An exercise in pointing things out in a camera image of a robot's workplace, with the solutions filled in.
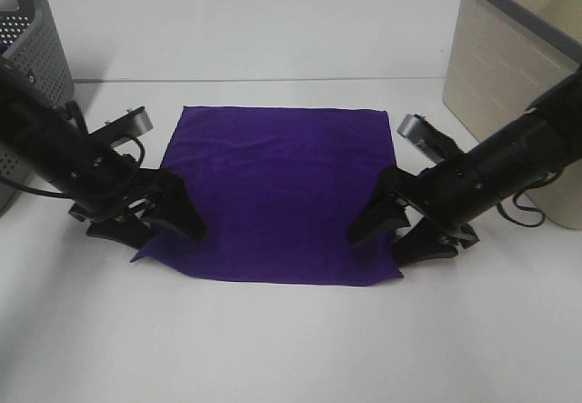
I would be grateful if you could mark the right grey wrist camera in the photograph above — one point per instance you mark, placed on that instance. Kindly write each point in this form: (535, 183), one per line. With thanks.
(434, 144)

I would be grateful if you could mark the grey perforated plastic basket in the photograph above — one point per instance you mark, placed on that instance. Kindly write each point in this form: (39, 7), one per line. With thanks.
(41, 48)

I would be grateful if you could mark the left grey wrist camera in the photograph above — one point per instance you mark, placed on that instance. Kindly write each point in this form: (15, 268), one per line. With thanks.
(134, 123)

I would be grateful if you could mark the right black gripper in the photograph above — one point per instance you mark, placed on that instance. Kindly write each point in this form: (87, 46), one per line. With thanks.
(449, 196)

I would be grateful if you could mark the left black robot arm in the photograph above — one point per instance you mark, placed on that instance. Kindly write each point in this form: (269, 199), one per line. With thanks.
(120, 199)

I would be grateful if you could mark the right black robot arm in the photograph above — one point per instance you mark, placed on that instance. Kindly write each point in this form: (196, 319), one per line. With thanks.
(530, 152)

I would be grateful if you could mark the beige plastic storage bin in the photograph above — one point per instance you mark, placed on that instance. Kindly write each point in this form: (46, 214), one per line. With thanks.
(507, 53)

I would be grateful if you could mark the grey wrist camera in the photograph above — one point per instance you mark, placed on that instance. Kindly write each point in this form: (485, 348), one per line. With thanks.
(134, 123)
(434, 144)

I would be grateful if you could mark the purple towel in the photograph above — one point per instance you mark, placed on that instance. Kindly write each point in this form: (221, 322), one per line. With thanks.
(278, 188)

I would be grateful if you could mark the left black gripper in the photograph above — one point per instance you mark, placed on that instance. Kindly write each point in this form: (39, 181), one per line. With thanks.
(105, 183)

